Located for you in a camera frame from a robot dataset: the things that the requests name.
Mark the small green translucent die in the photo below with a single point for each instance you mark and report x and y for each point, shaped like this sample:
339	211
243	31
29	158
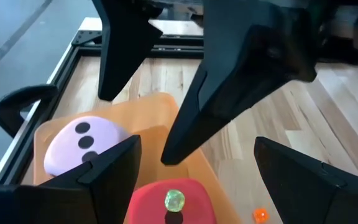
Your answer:
175	200

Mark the large pink foam die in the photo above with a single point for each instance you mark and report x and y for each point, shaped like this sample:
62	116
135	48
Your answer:
73	149

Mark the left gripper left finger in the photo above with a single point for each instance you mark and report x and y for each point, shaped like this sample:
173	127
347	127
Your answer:
57	202

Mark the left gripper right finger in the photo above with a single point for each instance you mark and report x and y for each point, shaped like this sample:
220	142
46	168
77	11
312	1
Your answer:
322	193

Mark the small orange translucent die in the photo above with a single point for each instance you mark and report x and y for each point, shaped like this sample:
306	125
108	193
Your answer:
260	215

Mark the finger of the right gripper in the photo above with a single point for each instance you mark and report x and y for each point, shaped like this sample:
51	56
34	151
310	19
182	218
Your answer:
244	62
120	46

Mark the orange translucent plastic tray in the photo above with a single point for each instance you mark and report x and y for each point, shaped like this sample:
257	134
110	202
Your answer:
154	118

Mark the large red foam die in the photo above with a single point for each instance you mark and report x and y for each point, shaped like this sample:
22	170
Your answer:
148	205

